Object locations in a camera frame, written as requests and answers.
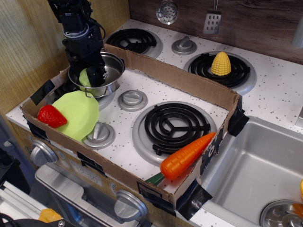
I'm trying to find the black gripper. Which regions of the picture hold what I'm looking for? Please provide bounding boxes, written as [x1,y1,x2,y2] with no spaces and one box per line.
[62,25,106,87]

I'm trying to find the green toy broccoli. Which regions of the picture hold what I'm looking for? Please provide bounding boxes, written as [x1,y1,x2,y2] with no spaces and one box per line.
[79,68,91,87]

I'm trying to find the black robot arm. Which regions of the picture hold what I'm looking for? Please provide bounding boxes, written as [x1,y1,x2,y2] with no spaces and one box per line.
[48,0,106,87]

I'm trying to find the small steel pot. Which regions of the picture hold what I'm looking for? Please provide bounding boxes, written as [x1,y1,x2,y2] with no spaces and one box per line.
[68,52,125,98]

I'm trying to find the light green plastic plate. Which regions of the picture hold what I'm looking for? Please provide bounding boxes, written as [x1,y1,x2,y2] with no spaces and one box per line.
[53,90,99,141]

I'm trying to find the black tape at left corner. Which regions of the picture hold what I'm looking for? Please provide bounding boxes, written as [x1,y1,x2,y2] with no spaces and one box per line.
[30,80,55,105]

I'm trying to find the black tape at corner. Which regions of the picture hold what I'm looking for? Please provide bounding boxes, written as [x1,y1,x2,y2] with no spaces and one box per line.
[228,96,249,137]
[176,180,213,220]
[30,80,55,105]

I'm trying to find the centre silver stove knob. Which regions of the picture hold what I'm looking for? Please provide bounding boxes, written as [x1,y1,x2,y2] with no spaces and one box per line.
[118,90,148,112]

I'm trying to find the silver stove knob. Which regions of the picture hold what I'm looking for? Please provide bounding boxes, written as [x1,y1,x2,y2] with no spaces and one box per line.
[118,90,148,112]
[83,122,116,149]
[171,36,197,55]

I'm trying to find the red toy strawberry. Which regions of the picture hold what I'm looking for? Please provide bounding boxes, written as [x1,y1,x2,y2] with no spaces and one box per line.
[37,105,68,128]

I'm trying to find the back left black burner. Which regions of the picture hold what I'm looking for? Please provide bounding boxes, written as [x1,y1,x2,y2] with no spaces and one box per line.
[106,28,163,59]

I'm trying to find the front silver stove knob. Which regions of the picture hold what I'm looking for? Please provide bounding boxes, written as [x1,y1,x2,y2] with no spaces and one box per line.
[83,122,116,149]

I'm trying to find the brown cardboard fence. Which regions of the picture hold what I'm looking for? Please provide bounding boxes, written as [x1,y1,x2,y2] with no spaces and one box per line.
[21,45,240,205]

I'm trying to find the left silver oven knob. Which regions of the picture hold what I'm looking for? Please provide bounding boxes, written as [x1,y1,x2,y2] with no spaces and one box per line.
[30,140,58,167]

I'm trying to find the silver oven knob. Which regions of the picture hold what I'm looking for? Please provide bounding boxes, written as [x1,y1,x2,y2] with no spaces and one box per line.
[30,140,58,167]
[114,190,148,222]

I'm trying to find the hanging silver strainer ladle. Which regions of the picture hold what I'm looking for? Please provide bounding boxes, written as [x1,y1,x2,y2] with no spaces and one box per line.
[156,0,179,25]

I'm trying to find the back silver stove knob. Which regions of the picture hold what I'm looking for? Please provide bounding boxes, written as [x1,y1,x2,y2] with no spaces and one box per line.
[171,36,197,55]

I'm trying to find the front right black burner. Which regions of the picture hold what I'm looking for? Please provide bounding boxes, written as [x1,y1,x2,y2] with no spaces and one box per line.
[132,101,217,166]

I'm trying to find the back right black burner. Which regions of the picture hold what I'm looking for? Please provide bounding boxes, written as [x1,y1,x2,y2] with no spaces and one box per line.
[184,52,257,95]

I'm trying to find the orange toy carrot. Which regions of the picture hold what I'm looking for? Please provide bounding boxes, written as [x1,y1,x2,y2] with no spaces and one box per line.
[160,132,216,180]

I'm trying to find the hanging silver slotted spatula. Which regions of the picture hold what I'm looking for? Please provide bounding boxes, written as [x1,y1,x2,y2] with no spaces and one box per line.
[203,0,222,35]

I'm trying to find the yellow toy corn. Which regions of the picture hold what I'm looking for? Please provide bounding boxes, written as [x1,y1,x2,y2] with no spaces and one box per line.
[211,52,232,76]

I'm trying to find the right silver oven knob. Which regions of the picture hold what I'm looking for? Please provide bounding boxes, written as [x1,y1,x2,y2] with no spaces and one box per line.
[114,190,148,222]

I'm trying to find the orange object bottom left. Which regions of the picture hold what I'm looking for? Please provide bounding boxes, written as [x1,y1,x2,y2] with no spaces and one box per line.
[38,208,62,223]

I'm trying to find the black tape at right corner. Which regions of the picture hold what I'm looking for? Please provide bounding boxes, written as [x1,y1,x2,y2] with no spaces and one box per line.
[228,96,249,137]

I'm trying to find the black tape at front corner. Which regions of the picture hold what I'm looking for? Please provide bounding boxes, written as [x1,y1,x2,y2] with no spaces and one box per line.
[176,180,213,220]

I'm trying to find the silver toy sink basin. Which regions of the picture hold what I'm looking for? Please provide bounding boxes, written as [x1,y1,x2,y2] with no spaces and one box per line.
[201,117,303,227]

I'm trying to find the silver bowl in sink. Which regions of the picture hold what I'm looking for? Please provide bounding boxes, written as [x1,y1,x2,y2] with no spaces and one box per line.
[259,200,303,227]

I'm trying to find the yellow object right edge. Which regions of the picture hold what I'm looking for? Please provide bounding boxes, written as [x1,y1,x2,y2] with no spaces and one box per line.
[300,179,303,199]

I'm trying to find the silver oven door handle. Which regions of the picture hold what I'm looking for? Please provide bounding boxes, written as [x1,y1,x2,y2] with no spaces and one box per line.
[35,164,133,227]

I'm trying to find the black cable bottom left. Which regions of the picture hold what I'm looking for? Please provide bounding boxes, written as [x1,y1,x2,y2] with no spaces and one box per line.
[0,212,18,227]

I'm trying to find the silver faucet post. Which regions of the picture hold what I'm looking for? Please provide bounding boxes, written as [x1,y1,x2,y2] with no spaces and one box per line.
[291,17,303,49]

